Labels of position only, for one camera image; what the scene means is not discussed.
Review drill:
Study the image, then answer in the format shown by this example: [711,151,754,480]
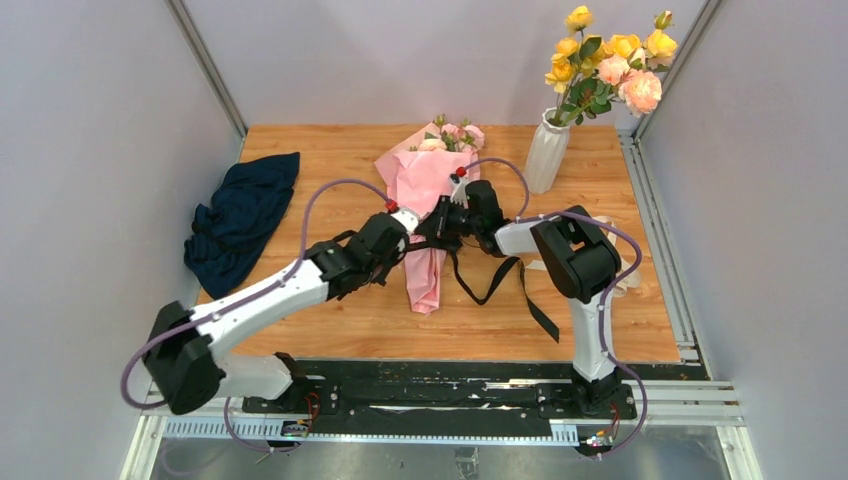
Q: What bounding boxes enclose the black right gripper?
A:
[416,195,483,240]

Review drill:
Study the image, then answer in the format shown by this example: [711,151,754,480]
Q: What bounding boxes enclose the black printed ribbon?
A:
[407,241,560,343]

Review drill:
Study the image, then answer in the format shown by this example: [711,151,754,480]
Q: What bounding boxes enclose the pink paper flower wrap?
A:
[375,123,485,315]

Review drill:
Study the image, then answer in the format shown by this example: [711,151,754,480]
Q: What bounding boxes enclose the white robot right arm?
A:
[415,176,623,418]

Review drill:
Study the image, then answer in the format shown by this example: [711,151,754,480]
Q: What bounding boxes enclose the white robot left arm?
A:
[141,208,420,415]

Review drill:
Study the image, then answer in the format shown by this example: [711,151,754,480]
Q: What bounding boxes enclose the white ribbed vase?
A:
[523,108,570,194]

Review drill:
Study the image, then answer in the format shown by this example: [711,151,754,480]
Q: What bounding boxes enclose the yellow and pink flowers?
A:
[544,5,678,128]

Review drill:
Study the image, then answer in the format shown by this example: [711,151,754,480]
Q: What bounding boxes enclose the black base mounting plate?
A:
[178,357,710,442]

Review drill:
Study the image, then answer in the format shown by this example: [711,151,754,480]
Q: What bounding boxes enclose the dark blue cloth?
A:
[183,152,301,299]

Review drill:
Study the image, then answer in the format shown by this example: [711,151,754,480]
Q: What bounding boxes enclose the white printed ribbon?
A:
[527,215,642,297]

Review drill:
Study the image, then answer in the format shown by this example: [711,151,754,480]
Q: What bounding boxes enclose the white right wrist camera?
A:
[450,174,470,208]

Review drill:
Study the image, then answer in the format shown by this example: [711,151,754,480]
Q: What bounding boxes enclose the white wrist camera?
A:
[450,174,470,208]
[392,207,421,234]

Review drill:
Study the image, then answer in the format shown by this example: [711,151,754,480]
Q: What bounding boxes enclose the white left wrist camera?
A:
[392,207,421,234]

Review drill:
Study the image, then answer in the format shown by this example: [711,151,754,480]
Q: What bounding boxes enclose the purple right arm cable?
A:
[457,157,645,458]

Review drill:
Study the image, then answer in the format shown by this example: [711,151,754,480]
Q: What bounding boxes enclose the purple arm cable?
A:
[457,157,645,458]
[120,178,399,458]

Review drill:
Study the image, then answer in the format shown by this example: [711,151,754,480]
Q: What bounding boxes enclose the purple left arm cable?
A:
[120,178,399,458]

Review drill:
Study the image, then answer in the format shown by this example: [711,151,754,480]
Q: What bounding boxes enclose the aluminium frame rail front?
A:
[122,376,762,479]

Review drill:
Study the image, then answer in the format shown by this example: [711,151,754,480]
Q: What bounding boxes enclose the aluminium frame post left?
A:
[164,0,248,140]

